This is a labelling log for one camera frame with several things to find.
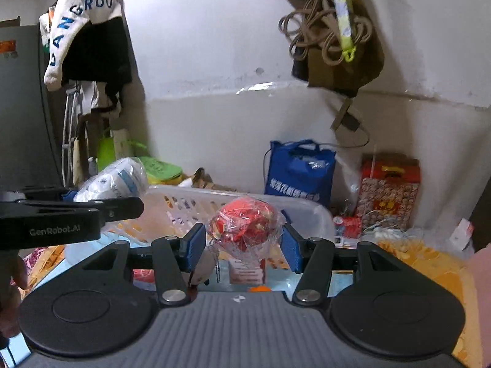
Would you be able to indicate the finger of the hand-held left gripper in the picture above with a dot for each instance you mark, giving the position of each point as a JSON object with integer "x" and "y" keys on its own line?
{"x": 115, "y": 209}
{"x": 68, "y": 194}

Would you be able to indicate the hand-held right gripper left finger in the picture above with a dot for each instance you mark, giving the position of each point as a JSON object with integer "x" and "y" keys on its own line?
{"x": 195, "y": 245}

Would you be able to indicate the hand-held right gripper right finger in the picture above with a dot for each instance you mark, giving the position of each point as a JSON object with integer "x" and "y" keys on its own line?
{"x": 291, "y": 247}

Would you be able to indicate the panda plush toy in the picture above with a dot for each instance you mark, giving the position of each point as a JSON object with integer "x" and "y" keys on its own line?
{"x": 203, "y": 268}

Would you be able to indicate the clear bag of white rolls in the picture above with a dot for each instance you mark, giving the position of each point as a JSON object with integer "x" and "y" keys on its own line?
{"x": 115, "y": 180}

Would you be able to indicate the clear plastic basket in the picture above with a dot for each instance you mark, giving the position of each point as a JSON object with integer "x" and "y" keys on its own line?
{"x": 307, "y": 218}

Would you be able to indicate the red ball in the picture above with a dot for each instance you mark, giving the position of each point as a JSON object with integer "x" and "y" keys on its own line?
{"x": 245, "y": 226}

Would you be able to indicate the red and white box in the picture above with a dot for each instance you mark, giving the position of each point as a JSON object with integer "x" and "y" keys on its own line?
{"x": 247, "y": 272}

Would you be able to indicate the person's left hand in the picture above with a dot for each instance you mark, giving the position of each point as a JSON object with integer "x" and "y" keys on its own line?
{"x": 13, "y": 295}

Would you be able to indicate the green paper bag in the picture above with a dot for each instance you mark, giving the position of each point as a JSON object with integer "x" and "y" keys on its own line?
{"x": 105, "y": 153}

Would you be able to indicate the red snack packet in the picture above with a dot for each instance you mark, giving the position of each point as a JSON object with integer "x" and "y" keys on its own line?
{"x": 347, "y": 225}

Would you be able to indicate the green box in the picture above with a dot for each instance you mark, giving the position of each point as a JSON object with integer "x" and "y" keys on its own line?
{"x": 161, "y": 168}

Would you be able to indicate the brown cardboard piece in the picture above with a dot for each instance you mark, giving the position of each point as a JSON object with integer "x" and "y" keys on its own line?
{"x": 201, "y": 178}

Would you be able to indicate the beige paper bag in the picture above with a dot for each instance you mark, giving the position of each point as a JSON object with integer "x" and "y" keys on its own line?
{"x": 122, "y": 142}

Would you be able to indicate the blue shopping bag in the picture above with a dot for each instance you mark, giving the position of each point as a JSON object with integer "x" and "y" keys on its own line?
{"x": 299, "y": 176}

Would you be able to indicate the metal crutch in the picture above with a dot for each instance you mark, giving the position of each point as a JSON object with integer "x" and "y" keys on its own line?
{"x": 71, "y": 122}

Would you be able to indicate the grey cabinet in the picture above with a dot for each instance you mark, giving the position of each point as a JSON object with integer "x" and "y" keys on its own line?
{"x": 23, "y": 115}

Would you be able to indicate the red gift box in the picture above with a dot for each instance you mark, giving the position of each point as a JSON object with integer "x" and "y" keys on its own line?
{"x": 387, "y": 195}

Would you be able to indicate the yellow patterned blanket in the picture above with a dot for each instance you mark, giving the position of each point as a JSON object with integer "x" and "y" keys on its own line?
{"x": 429, "y": 276}

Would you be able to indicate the small white box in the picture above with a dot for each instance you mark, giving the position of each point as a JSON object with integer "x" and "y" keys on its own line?
{"x": 462, "y": 234}

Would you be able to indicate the brown hanging bag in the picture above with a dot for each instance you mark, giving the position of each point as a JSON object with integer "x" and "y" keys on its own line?
{"x": 345, "y": 73}

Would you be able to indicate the dark wooden headboard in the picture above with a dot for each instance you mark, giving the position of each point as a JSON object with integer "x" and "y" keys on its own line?
{"x": 482, "y": 218}

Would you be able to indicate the pink blanket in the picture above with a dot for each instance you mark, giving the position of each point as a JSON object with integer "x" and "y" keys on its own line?
{"x": 481, "y": 306}

